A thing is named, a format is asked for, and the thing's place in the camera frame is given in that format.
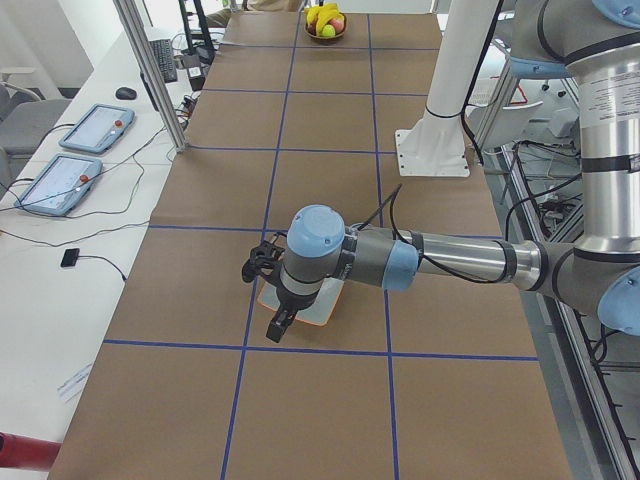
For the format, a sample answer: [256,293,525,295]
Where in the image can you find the woven brown fruit basket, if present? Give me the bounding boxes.
[305,17,347,43]

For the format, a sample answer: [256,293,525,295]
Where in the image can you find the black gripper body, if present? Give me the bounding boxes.
[241,240,285,283]

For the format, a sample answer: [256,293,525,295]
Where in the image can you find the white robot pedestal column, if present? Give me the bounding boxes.
[395,0,502,178]

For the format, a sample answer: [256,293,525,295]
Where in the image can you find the small black puck device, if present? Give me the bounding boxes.
[60,248,80,268]

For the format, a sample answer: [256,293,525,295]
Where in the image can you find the upper teach pendant tablet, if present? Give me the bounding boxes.
[58,104,135,154]

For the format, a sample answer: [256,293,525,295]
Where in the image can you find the grey square plate orange rim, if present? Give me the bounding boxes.
[258,278,344,326]

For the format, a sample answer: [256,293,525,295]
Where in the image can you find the black computer mouse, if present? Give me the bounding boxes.
[115,87,138,101]

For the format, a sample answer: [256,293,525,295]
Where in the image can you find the lower teach pendant tablet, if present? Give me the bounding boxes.
[14,153,103,217]

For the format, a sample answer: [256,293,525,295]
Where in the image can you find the teach pendant tablet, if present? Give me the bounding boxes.
[58,104,135,154]
[14,153,103,217]

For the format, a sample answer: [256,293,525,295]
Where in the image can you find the red cylinder object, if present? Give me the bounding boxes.
[1,432,61,471]

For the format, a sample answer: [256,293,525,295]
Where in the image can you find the green pear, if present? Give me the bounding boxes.
[319,24,336,38]

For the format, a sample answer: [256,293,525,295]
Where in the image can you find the grey office chair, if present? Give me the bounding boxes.
[1,67,71,195]

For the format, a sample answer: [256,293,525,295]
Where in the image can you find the pink apple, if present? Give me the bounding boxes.
[328,17,345,33]

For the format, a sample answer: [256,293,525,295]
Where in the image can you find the aluminium frame post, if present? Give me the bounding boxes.
[113,0,187,152]

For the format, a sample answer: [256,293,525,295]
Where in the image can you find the black keyboard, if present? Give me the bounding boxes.
[149,39,178,83]

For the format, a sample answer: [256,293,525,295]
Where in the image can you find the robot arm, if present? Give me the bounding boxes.
[242,1,639,341]

